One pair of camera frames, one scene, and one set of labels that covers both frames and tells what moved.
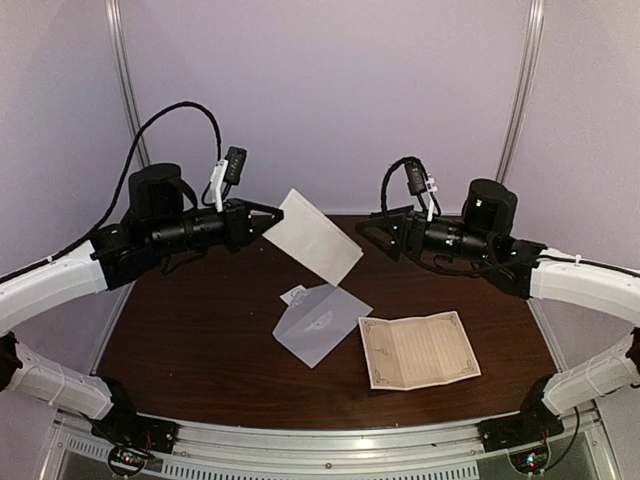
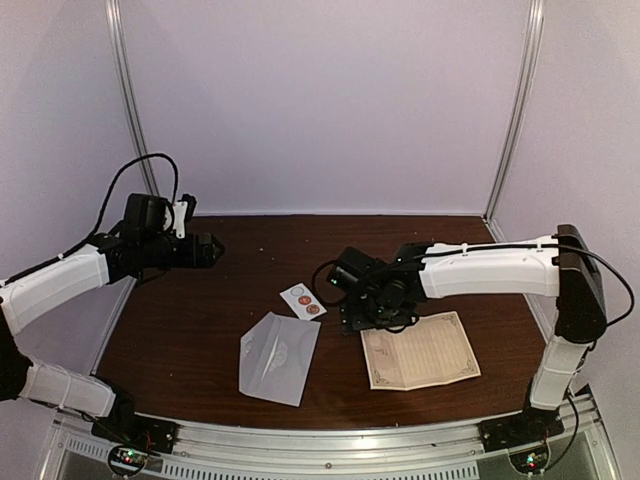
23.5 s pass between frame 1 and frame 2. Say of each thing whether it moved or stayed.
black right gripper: moved
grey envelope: moved
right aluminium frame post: stayed
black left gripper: moved
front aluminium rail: stayed
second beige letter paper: stayed
